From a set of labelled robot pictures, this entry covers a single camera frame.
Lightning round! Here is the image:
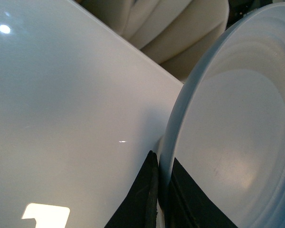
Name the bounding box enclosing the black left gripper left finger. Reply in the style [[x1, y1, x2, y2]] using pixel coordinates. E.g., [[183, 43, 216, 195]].
[[105, 151, 159, 228]]

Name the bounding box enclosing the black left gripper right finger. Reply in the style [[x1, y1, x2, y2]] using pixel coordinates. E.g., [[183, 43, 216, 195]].
[[165, 159, 236, 228]]

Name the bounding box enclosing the light blue plate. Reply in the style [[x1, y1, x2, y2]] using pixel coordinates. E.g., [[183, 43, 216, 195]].
[[159, 2, 285, 228]]

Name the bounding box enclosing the beige left chair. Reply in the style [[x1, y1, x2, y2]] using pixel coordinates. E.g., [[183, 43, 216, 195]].
[[77, 0, 229, 81]]

